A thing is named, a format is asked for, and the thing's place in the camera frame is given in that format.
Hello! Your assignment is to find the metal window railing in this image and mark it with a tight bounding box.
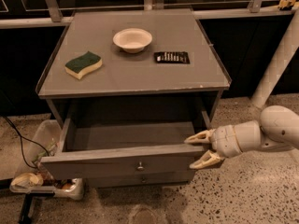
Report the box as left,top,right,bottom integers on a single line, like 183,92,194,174
0,0,298,28

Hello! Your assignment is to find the grey bottom drawer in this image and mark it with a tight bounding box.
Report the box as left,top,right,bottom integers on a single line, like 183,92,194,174
87,170,195,188

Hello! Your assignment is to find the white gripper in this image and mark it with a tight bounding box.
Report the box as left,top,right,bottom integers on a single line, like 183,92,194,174
184,125,242,170

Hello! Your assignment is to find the green yellow sponge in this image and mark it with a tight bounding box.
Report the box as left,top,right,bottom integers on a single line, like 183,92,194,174
64,51,103,80

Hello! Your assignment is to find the yellow object on ledge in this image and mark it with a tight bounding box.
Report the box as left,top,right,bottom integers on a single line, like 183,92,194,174
278,0,296,10

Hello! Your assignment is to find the grey top drawer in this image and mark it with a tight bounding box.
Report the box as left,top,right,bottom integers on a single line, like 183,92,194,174
42,108,210,179

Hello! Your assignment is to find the white paper bowl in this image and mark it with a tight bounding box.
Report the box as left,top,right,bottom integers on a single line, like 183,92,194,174
113,28,152,54

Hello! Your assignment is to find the black snack packet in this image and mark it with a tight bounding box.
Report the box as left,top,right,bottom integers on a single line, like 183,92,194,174
154,51,190,64

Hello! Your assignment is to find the black stand base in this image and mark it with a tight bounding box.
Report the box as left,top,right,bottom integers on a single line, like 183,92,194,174
18,194,33,224

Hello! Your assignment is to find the black cable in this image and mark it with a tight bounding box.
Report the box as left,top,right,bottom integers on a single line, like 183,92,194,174
2,115,50,170

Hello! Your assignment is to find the grey drawer cabinet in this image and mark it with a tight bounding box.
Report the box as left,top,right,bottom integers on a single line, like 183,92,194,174
35,8,233,189

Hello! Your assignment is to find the banana peel in bin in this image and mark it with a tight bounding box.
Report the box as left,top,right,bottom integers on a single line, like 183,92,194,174
11,173,44,188

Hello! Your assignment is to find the grey drawer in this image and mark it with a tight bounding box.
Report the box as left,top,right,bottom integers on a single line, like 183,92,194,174
42,108,210,179
87,170,195,188

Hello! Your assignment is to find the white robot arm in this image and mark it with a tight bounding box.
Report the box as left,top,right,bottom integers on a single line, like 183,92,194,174
185,10,299,170

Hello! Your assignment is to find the clear plastic bin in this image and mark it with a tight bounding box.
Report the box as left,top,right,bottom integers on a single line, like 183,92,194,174
9,119,84,200

